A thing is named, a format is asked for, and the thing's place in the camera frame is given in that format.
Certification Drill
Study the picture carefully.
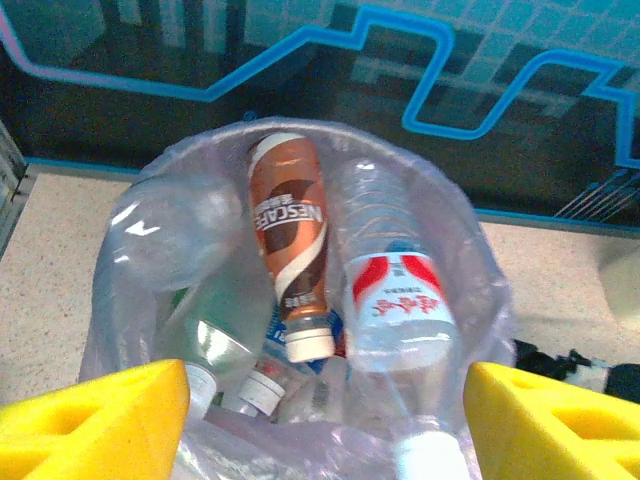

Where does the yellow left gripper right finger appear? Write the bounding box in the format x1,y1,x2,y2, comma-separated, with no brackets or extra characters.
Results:
462,360,640,480

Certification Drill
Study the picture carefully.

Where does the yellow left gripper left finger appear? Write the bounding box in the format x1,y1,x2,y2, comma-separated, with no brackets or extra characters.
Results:
0,358,192,480

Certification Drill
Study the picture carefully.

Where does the clear ribbed plastic bottle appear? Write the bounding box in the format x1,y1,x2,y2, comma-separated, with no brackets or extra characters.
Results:
349,349,474,480

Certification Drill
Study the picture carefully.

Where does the clear bottle red white label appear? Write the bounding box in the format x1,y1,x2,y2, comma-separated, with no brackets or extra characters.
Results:
327,158,460,375

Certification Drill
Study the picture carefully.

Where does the clear bottle with blue label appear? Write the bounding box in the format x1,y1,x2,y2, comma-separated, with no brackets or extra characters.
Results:
234,307,349,419

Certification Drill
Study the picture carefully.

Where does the brown Nescafe coffee bottle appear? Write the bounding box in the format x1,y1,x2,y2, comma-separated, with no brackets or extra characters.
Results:
246,131,336,365

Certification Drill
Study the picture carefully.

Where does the bin with clear plastic liner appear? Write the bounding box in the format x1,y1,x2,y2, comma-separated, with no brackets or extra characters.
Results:
78,115,516,480

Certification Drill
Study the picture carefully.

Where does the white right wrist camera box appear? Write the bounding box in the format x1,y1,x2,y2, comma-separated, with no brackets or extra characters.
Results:
582,364,611,396

